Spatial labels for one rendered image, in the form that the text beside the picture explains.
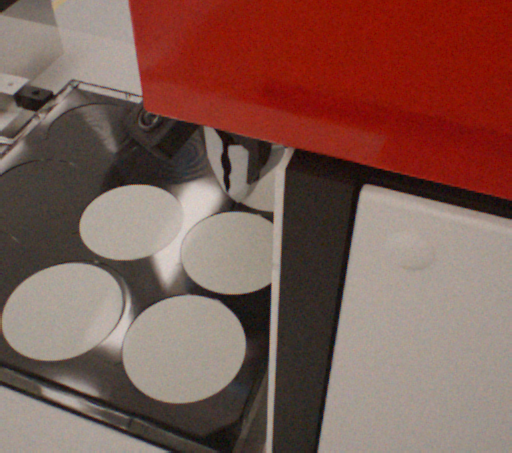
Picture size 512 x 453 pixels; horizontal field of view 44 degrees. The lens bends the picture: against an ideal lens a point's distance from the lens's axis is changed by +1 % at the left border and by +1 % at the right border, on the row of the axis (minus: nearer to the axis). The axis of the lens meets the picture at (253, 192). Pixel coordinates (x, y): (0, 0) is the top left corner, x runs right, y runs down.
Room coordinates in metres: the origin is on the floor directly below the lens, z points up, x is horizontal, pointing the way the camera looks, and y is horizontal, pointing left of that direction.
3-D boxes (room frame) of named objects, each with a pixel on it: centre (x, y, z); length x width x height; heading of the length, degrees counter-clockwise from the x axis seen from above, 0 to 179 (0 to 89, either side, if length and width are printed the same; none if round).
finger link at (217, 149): (0.47, 0.01, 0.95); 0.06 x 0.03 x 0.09; 132
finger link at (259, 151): (0.43, 0.01, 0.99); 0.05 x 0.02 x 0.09; 42
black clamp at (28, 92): (0.62, 0.26, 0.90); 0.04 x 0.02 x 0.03; 69
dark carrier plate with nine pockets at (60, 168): (0.42, 0.12, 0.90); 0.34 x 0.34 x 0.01; 69
